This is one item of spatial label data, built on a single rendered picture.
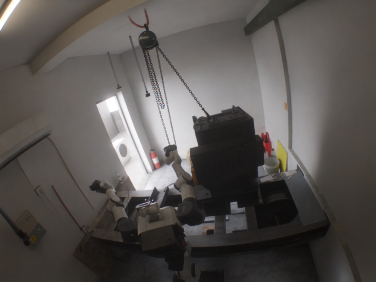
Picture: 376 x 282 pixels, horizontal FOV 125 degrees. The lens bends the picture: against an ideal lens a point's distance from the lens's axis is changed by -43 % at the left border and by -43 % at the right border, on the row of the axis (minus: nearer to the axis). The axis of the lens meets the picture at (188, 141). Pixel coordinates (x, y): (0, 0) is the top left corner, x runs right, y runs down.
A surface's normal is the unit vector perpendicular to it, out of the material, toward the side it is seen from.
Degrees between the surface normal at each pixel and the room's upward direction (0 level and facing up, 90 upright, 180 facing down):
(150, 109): 90
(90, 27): 90
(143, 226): 9
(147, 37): 88
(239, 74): 90
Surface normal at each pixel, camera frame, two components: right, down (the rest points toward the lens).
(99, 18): -0.15, 0.44
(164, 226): -0.26, -0.80
